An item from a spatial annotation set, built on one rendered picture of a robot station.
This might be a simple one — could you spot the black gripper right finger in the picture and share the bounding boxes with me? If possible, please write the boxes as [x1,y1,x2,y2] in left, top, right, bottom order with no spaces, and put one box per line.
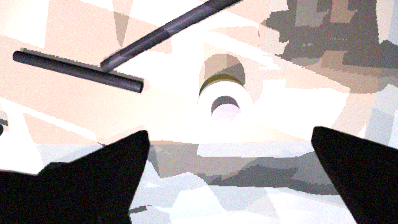
[311,125,398,224]

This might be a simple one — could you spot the dark grey cylindrical rod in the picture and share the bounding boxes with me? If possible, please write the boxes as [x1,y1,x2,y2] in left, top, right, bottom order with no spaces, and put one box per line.
[12,50,144,94]
[99,0,241,73]

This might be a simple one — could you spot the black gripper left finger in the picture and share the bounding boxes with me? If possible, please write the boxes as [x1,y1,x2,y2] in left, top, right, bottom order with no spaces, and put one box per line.
[0,130,150,224]

